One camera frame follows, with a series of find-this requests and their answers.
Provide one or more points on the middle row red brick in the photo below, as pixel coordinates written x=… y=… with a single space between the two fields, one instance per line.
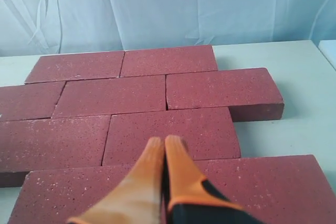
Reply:
x=111 y=96

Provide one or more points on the front large red brick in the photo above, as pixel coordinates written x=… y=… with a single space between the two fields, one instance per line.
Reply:
x=168 y=61

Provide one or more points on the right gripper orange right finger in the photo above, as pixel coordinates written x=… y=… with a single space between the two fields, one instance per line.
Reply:
x=193 y=198

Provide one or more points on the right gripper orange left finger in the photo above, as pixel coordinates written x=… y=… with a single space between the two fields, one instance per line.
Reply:
x=138 y=197

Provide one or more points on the blue fabric backdrop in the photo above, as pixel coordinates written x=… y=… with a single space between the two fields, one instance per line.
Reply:
x=41 y=27

